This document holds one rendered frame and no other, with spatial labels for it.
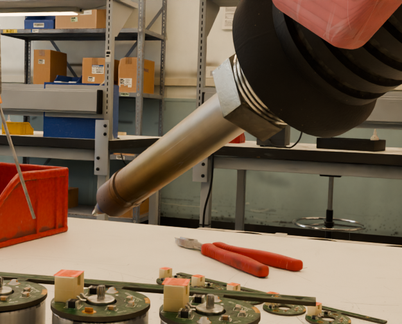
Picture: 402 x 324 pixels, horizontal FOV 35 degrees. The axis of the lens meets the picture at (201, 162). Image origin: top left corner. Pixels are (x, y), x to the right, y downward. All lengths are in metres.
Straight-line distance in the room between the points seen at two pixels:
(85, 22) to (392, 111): 2.76
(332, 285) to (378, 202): 4.12
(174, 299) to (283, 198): 4.48
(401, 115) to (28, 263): 2.03
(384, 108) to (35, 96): 1.45
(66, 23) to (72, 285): 4.56
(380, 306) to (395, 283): 0.06
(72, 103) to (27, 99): 0.22
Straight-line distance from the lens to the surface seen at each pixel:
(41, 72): 4.88
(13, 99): 2.91
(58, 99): 2.79
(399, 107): 2.41
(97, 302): 0.16
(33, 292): 0.18
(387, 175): 2.48
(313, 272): 0.47
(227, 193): 4.72
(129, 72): 4.51
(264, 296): 0.18
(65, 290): 0.16
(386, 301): 0.42
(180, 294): 0.16
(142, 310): 0.16
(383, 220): 4.58
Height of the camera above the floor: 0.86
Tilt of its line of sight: 4 degrees down
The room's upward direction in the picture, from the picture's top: 2 degrees clockwise
